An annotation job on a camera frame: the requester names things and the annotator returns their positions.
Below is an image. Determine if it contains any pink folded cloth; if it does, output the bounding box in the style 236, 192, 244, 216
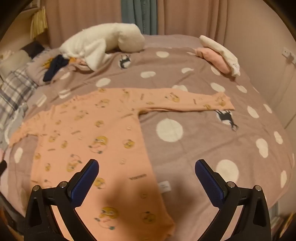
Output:
194, 47, 232, 75

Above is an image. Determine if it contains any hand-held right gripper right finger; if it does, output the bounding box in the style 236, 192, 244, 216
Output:
195, 159, 271, 241

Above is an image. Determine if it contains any white wall socket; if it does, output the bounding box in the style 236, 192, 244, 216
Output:
282, 46, 295, 61

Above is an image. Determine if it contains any pink curtain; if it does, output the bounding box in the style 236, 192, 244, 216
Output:
45, 0, 229, 48

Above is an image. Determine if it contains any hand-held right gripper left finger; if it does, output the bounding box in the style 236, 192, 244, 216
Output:
24, 159, 100, 241

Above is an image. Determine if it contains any white folded cloth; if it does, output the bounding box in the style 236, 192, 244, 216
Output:
199, 35, 241, 77

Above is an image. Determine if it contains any plaid grey white pillow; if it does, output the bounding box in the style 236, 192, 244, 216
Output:
0, 67, 38, 144

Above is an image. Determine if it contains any cream white pillow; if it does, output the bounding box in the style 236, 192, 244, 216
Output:
0, 50, 31, 75

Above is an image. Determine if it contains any navy blue cloth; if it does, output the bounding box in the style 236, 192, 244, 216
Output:
43, 56, 70, 82

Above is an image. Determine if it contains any white plush goose toy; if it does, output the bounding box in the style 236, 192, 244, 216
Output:
59, 23, 146, 71

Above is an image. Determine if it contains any dark brown pillow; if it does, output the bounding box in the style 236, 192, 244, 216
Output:
22, 41, 45, 58

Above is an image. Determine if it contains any brown polka dot blanket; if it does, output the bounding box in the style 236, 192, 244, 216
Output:
0, 35, 294, 234

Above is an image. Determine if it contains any teal curtain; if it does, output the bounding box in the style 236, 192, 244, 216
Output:
121, 0, 159, 35

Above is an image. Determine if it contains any orange cartoon print shirt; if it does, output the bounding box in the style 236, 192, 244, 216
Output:
8, 88, 235, 241

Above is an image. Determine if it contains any yellow tassel bundle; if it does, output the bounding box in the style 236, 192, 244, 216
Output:
31, 7, 48, 39

